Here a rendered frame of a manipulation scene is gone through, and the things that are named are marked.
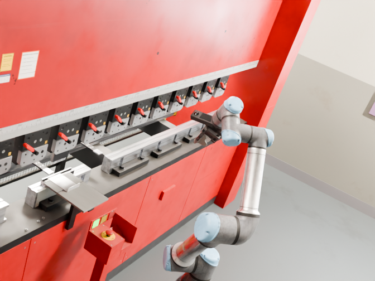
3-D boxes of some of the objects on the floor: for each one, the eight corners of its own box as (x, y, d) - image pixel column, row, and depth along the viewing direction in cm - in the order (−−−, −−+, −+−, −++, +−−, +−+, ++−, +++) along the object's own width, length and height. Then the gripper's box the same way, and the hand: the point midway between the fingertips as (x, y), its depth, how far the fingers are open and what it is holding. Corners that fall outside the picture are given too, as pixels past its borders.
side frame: (222, 208, 458) (330, -42, 360) (150, 164, 489) (231, -79, 390) (234, 199, 479) (338, -40, 380) (164, 157, 510) (244, -75, 411)
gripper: (222, 136, 209) (202, 156, 227) (235, 117, 216) (215, 137, 234) (206, 124, 209) (187, 144, 226) (220, 105, 216) (200, 126, 233)
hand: (197, 136), depth 229 cm, fingers open, 5 cm apart
